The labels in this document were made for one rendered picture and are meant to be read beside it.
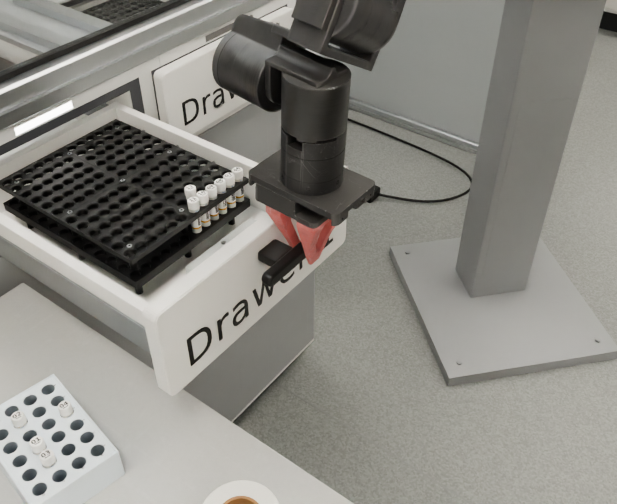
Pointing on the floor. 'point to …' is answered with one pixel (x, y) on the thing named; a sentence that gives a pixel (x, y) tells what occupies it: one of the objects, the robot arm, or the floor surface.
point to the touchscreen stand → (513, 214)
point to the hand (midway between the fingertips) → (308, 252)
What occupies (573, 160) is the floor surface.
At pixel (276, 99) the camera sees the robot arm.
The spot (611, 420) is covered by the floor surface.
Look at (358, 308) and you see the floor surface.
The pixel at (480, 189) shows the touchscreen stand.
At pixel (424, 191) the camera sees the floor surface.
